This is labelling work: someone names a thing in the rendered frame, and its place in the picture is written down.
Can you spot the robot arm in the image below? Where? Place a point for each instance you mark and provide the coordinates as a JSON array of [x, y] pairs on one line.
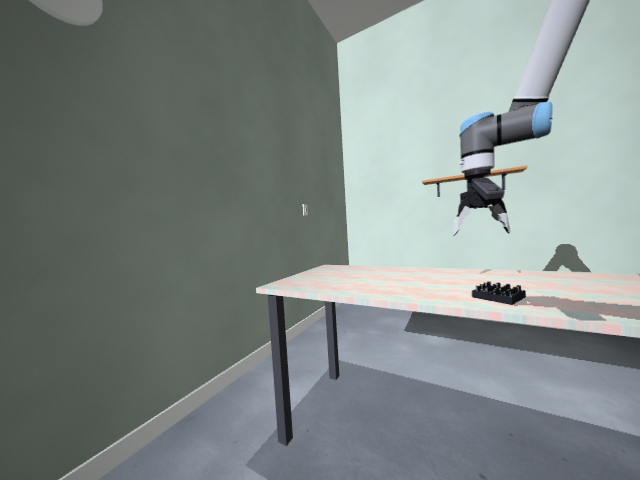
[[482, 132]]

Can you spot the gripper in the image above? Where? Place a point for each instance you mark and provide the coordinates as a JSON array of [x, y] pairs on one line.
[[473, 199]]

